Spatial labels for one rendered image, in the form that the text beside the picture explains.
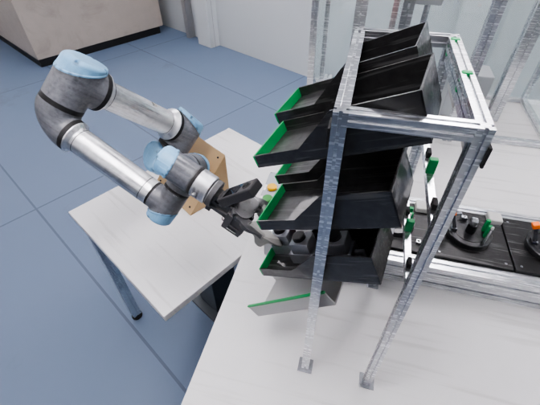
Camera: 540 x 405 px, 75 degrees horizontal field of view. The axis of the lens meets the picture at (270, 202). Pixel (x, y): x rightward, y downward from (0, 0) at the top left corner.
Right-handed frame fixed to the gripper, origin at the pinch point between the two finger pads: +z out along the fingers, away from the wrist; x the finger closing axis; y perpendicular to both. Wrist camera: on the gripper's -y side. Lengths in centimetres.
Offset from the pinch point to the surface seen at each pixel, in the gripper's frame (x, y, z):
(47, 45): -261, 281, -368
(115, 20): -358, 259, -342
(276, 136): 0.3, -23.7, -13.0
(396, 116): 10.2, -45.0, -0.2
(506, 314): -30, 8, 75
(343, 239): 2.9, -13.3, 9.7
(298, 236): 3.2, -6.2, 2.5
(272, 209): 3.0, -8.7, -5.6
